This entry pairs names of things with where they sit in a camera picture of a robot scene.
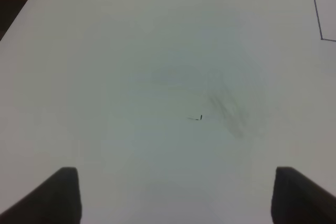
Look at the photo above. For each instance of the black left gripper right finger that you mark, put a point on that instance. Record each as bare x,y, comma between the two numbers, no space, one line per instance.
297,199

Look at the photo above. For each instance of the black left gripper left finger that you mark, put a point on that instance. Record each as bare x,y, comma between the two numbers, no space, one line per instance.
56,200

